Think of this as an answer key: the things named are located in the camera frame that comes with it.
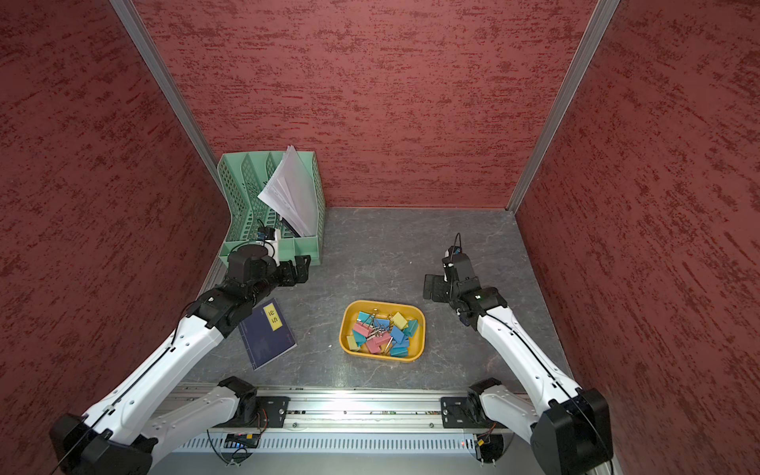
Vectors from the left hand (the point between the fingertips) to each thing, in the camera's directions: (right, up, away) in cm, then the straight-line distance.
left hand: (292, 264), depth 77 cm
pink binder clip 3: (+24, -23, +8) cm, 34 cm away
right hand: (+41, -8, +6) cm, 42 cm away
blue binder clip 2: (+28, -22, +8) cm, 36 cm away
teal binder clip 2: (+18, -22, +6) cm, 29 cm away
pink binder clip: (+18, -19, +6) cm, 27 cm away
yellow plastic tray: (+24, -16, +14) cm, 32 cm away
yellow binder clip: (+29, -18, +11) cm, 36 cm away
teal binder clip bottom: (+29, -26, +6) cm, 39 cm away
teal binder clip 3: (+19, -18, +12) cm, 28 cm away
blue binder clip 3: (+30, -24, +6) cm, 39 cm away
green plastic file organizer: (-25, +28, +22) cm, 43 cm away
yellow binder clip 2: (+15, -23, +6) cm, 29 cm away
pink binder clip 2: (+21, -24, +6) cm, 33 cm away
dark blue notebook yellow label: (-12, -23, +11) cm, 28 cm away
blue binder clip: (+23, -20, +12) cm, 33 cm away
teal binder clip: (+33, -20, +10) cm, 40 cm away
